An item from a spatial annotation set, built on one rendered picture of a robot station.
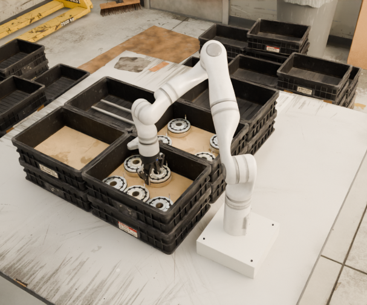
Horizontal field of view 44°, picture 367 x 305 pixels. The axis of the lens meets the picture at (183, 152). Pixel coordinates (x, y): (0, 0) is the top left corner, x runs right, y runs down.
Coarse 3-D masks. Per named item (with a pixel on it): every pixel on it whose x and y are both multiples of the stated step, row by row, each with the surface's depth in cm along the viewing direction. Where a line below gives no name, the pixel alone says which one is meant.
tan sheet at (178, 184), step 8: (120, 168) 185; (128, 176) 181; (176, 176) 180; (128, 184) 177; (136, 184) 177; (168, 184) 176; (176, 184) 176; (184, 184) 176; (152, 192) 173; (160, 192) 173; (168, 192) 173; (176, 192) 173
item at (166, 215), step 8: (128, 136) 184; (136, 136) 184; (120, 144) 182; (160, 144) 180; (176, 152) 175; (96, 160) 174; (192, 160) 172; (200, 160) 171; (88, 168) 170; (208, 168) 167; (88, 176) 167; (96, 184) 165; (104, 184) 163; (192, 184) 161; (112, 192) 162; (120, 192) 160; (184, 192) 158; (128, 200) 159; (136, 200) 156; (176, 200) 156; (184, 200) 158; (144, 208) 155; (152, 208) 153; (176, 208) 154; (160, 216) 152; (168, 216) 152
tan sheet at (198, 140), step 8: (192, 128) 203; (168, 136) 200; (192, 136) 199; (200, 136) 199; (208, 136) 198; (176, 144) 195; (184, 144) 195; (192, 144) 195; (200, 144) 194; (208, 144) 194; (192, 152) 190
